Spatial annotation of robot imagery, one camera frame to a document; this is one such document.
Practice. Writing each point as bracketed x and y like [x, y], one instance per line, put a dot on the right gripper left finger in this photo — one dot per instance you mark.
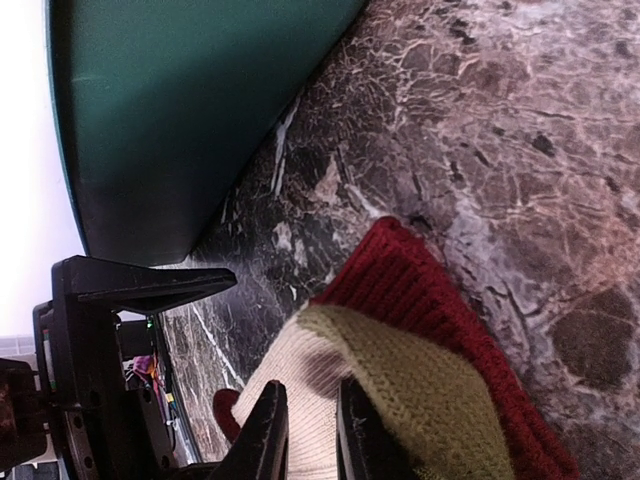
[261, 449]

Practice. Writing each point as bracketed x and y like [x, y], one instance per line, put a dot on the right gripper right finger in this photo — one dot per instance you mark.
[365, 449]

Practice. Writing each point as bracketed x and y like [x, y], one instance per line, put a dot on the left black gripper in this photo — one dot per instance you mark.
[76, 401]

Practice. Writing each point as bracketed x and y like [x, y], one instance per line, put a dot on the beige striped sock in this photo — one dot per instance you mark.
[393, 321]

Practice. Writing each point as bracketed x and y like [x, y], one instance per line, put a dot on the green divided organizer tray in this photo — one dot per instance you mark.
[159, 105]

